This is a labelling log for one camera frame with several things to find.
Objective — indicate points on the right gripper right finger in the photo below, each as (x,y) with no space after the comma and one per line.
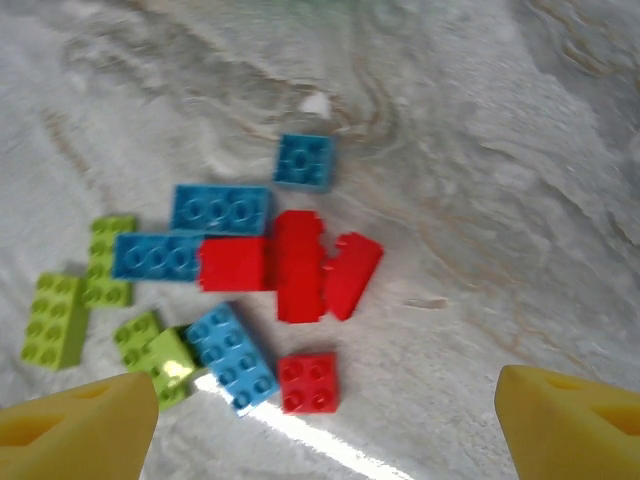
(575,430)

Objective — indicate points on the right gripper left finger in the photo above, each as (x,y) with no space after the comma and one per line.
(75,435)

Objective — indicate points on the small lime green lego brick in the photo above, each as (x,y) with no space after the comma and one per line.
(170,360)

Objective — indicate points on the small red lego brick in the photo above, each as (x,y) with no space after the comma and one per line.
(308,382)

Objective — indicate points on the small blue lego brick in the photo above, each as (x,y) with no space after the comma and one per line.
(303,162)

